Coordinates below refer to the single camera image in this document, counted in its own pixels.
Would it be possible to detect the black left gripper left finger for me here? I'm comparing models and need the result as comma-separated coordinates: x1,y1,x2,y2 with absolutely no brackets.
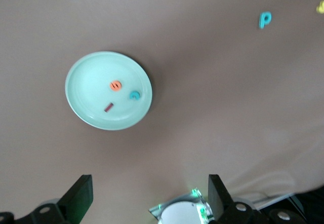
0,174,94,224

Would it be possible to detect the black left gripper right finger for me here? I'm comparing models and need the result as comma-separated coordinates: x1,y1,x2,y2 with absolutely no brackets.
208,174,307,224

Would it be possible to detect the orange foam letter e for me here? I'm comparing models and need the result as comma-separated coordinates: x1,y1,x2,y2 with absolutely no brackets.
109,80,123,92

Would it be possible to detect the mint green plate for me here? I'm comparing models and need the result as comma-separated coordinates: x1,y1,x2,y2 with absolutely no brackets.
65,51,153,131

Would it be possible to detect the teal foam letter d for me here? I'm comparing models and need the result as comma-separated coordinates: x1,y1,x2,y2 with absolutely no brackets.
258,11,272,29

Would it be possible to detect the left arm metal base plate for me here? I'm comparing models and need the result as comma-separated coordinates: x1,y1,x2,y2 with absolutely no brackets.
148,188,213,224

